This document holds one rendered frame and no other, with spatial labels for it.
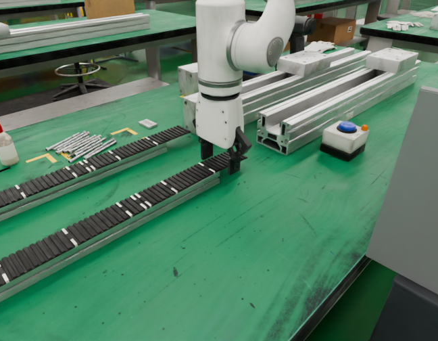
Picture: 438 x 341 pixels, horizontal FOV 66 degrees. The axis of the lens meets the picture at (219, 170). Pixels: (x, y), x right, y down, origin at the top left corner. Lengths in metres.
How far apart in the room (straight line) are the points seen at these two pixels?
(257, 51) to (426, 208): 0.33
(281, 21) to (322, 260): 0.39
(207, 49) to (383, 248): 0.43
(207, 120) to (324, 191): 0.28
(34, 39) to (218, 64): 1.59
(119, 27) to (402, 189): 2.04
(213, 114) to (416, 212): 0.37
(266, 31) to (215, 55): 0.10
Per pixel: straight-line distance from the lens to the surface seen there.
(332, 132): 0.86
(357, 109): 1.12
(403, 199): 0.54
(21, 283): 0.60
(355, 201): 0.74
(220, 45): 0.60
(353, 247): 0.63
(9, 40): 2.07
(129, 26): 2.38
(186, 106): 0.93
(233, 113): 0.64
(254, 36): 0.57
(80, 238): 0.60
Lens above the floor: 1.20
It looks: 33 degrees down
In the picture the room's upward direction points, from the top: straight up
